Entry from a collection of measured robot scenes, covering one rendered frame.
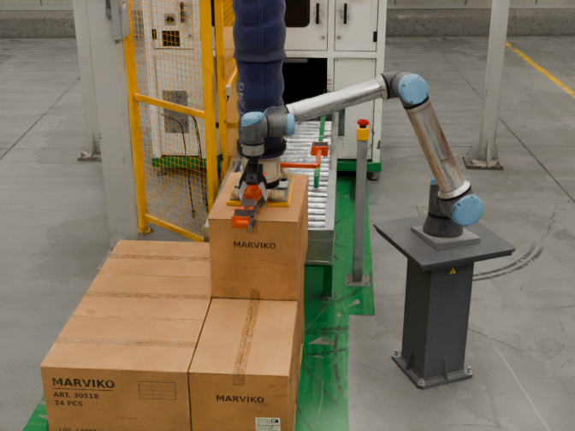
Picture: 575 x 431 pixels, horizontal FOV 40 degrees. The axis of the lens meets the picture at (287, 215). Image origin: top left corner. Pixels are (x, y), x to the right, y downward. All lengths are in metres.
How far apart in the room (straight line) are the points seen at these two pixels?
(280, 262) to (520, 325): 1.68
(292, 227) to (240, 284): 0.38
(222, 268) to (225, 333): 0.34
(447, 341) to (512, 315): 0.83
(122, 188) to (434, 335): 2.20
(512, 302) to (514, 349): 0.52
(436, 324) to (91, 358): 1.65
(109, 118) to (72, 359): 1.98
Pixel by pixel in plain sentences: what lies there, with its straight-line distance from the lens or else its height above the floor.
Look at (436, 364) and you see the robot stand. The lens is 4.10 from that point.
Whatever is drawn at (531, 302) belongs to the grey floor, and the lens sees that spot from 4.97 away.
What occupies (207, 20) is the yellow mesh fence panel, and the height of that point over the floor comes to 1.57.
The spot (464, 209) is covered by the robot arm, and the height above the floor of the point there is 0.99.
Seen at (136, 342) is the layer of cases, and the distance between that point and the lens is 3.43.
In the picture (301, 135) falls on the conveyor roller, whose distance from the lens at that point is 5.98.
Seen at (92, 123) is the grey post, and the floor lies 0.31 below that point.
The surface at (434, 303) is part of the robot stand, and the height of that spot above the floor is 0.46.
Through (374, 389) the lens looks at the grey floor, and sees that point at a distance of 4.05.
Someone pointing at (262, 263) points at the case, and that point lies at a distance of 3.59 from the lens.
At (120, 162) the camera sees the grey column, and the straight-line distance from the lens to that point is 5.03.
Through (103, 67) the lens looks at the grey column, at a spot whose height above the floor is 1.30.
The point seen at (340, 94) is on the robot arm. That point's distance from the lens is 3.45.
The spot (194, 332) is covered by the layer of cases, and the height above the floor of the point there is 0.54.
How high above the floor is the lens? 2.34
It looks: 23 degrees down
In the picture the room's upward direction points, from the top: straight up
